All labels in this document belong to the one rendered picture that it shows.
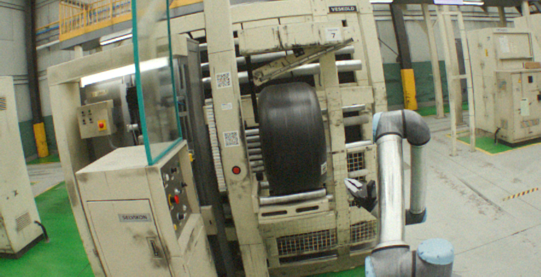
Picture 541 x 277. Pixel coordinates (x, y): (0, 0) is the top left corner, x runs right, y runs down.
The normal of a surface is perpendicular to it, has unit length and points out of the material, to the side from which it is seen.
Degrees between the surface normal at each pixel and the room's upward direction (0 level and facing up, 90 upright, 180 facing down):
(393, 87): 90
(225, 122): 90
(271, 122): 63
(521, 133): 90
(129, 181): 90
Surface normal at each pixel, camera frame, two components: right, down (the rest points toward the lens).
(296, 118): -0.06, -0.34
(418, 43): -0.01, 0.14
